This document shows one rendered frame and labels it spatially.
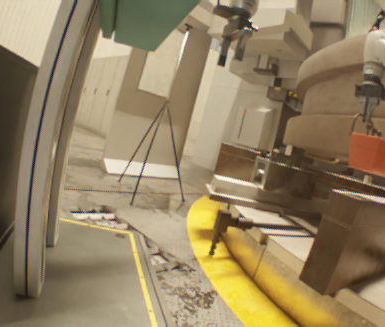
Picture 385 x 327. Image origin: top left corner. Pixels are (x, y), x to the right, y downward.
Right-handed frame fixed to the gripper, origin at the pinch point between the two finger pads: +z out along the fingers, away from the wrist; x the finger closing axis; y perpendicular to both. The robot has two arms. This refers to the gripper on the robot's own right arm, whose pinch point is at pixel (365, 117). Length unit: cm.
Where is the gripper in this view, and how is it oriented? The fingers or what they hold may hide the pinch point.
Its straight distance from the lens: 119.5
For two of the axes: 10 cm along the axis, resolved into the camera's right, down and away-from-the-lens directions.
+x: 4.4, 1.9, -8.8
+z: -2.5, 9.7, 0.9
